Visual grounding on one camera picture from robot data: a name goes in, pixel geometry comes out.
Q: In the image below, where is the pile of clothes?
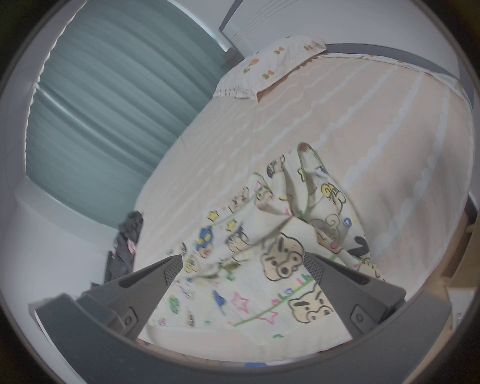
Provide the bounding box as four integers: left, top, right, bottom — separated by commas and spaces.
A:
104, 210, 144, 284

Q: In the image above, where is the blue-green curtain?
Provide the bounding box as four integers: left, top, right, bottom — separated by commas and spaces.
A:
37, 0, 241, 177
24, 90, 156, 230

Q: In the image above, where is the bed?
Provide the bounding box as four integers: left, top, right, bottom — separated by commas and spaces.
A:
131, 0, 479, 364

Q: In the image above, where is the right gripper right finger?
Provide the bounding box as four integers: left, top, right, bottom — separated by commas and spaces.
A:
303, 251, 407, 343

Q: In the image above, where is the white printed pillow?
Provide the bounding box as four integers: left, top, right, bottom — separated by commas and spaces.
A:
213, 35, 327, 101

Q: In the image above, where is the grey bedside table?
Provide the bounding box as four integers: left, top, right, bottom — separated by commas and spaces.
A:
221, 47, 246, 72

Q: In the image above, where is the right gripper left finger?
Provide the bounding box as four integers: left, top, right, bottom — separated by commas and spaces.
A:
77, 254, 184, 340

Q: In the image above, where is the white printed pyjama top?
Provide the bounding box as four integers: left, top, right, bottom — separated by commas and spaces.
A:
137, 142, 387, 345

